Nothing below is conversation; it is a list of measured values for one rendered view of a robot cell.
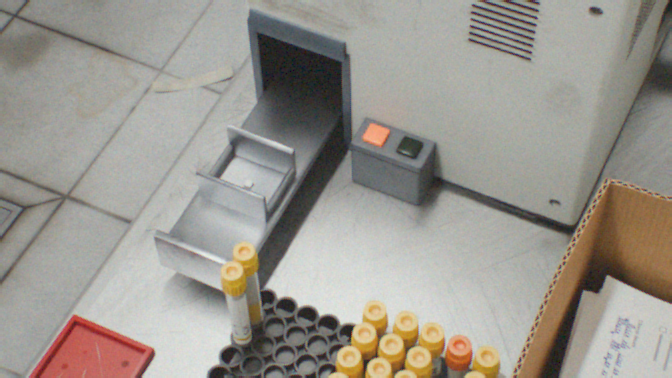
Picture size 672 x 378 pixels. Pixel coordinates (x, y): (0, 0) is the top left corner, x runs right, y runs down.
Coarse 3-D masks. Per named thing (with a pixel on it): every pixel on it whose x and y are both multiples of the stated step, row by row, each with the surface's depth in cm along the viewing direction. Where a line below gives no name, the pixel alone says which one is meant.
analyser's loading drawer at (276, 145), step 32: (288, 64) 103; (288, 96) 101; (320, 96) 101; (256, 128) 99; (288, 128) 99; (320, 128) 99; (224, 160) 96; (256, 160) 97; (288, 160) 94; (224, 192) 93; (256, 192) 92; (288, 192) 95; (192, 224) 94; (224, 224) 94; (256, 224) 93; (160, 256) 93; (192, 256) 91; (224, 256) 92
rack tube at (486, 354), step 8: (480, 352) 78; (488, 352) 78; (496, 352) 78; (480, 360) 78; (488, 360) 78; (496, 360) 78; (472, 368) 79; (480, 368) 78; (488, 368) 78; (496, 368) 78; (488, 376) 78; (496, 376) 79
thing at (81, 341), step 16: (80, 320) 93; (64, 336) 92; (80, 336) 93; (96, 336) 93; (112, 336) 92; (48, 352) 91; (64, 352) 92; (80, 352) 92; (96, 352) 92; (112, 352) 92; (128, 352) 92; (144, 352) 92; (48, 368) 91; (64, 368) 91; (80, 368) 91; (96, 368) 91; (112, 368) 91; (128, 368) 91; (144, 368) 91
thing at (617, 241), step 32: (608, 192) 83; (640, 192) 81; (608, 224) 85; (640, 224) 84; (576, 256) 81; (608, 256) 88; (640, 256) 86; (576, 288) 87; (608, 288) 87; (640, 288) 89; (544, 320) 78; (576, 320) 86; (608, 320) 86; (640, 320) 86; (544, 352) 82; (576, 352) 84; (608, 352) 84; (640, 352) 84
